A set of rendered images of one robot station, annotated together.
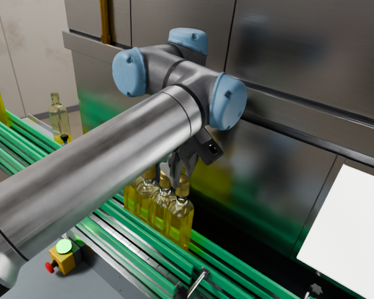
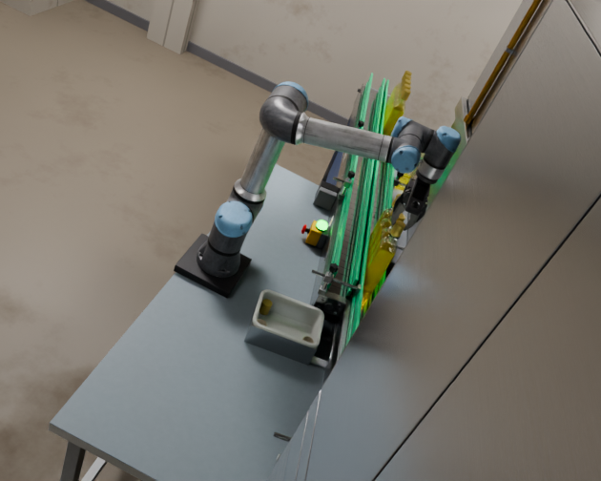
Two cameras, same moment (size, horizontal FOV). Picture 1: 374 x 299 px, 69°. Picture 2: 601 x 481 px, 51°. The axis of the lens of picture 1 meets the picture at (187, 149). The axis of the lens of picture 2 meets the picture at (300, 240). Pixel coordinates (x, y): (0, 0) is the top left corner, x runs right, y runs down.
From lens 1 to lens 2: 157 cm
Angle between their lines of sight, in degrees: 42
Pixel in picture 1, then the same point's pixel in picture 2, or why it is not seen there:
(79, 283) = (306, 253)
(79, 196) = (326, 135)
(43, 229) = (312, 135)
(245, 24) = not seen: hidden behind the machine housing
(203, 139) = (417, 196)
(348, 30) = not seen: hidden behind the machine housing
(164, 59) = (409, 130)
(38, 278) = (294, 230)
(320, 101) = not seen: hidden behind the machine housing
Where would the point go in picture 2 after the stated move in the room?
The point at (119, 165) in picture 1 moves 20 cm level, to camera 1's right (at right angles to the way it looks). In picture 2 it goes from (343, 138) to (375, 183)
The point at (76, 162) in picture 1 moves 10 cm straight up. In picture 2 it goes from (334, 128) to (347, 97)
